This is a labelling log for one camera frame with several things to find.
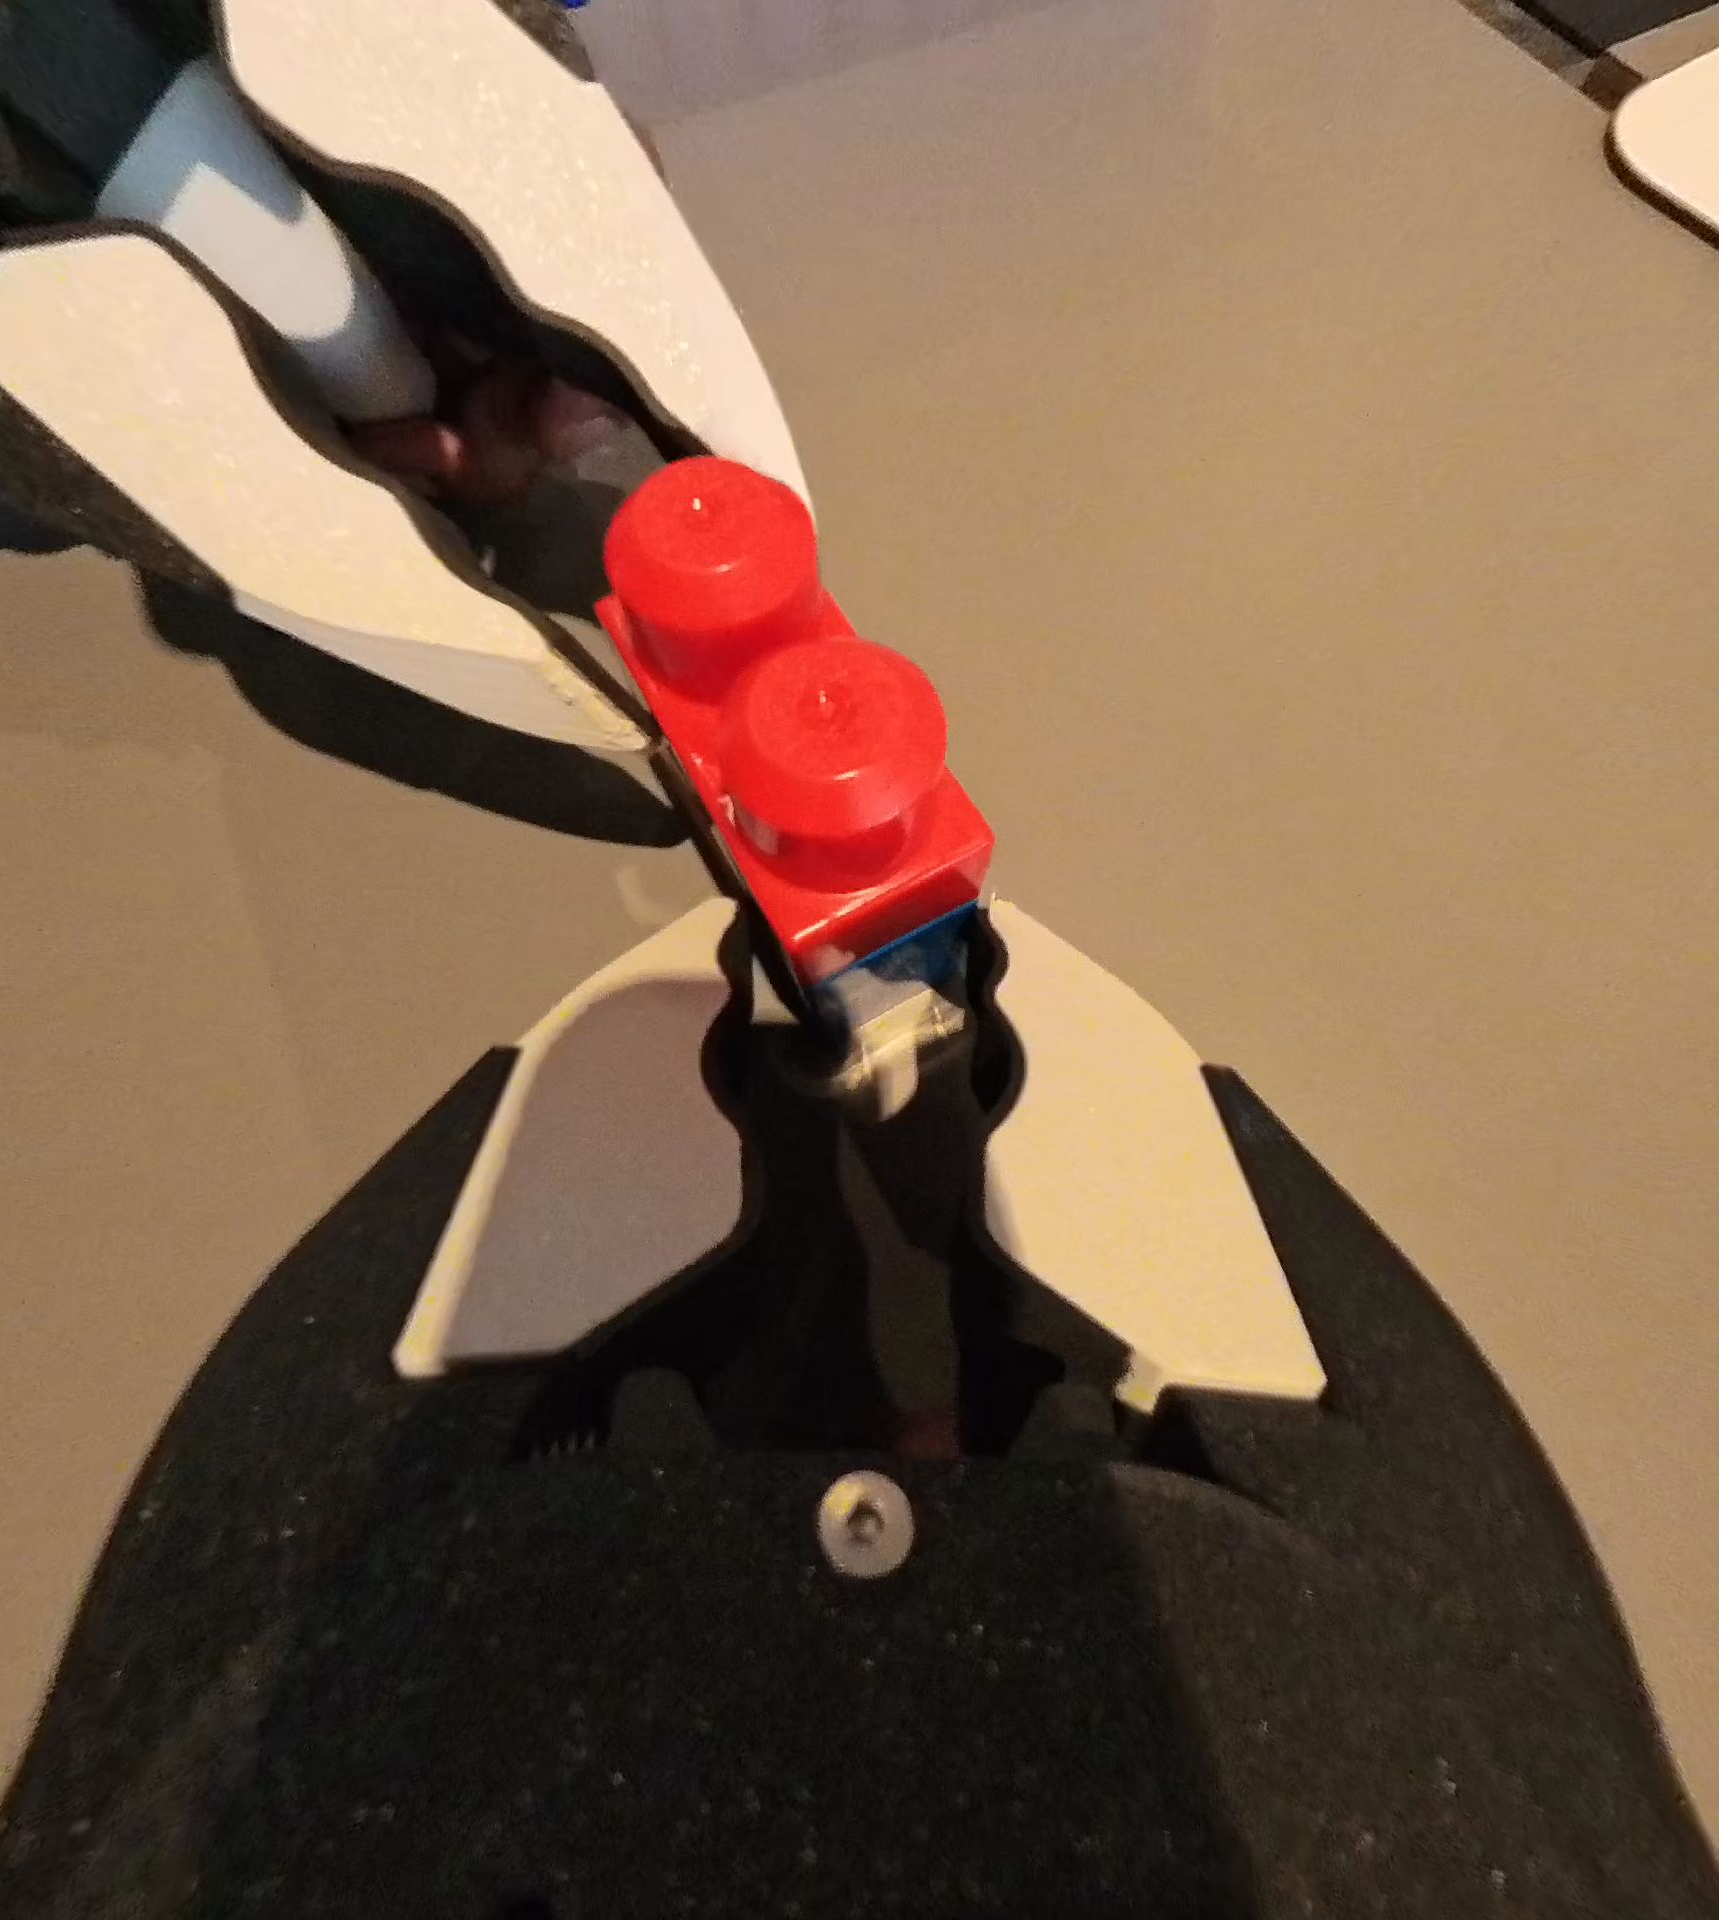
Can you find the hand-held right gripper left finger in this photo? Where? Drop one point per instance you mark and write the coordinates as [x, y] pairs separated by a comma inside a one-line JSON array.
[[574, 1185]]

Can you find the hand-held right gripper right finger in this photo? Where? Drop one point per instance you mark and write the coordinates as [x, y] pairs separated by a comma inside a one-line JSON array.
[[1144, 1200]]

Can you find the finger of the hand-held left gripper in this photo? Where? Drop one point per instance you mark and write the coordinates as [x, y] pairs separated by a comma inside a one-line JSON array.
[[574, 180], [199, 434]]

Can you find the blue block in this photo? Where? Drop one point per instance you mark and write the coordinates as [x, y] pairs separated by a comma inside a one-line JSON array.
[[904, 953]]

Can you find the red two-stud block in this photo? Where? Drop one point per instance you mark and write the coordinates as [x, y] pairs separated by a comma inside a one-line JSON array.
[[830, 751]]

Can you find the person's left hand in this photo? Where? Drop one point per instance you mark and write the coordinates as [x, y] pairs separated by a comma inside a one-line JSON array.
[[498, 434]]

